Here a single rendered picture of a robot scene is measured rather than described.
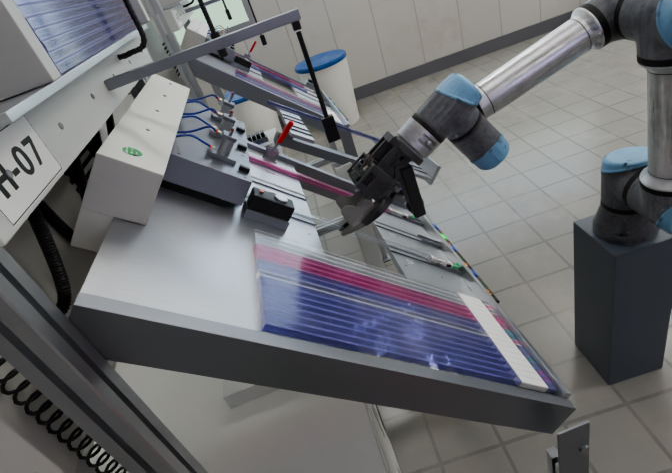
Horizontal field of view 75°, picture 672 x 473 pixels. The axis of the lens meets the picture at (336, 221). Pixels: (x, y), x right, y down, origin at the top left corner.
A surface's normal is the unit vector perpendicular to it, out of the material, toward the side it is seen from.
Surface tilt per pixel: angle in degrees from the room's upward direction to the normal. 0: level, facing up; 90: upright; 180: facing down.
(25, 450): 90
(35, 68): 90
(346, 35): 90
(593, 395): 0
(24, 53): 90
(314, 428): 0
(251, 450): 0
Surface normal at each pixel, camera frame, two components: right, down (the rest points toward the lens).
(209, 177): 0.22, 0.48
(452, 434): -0.29, -0.80
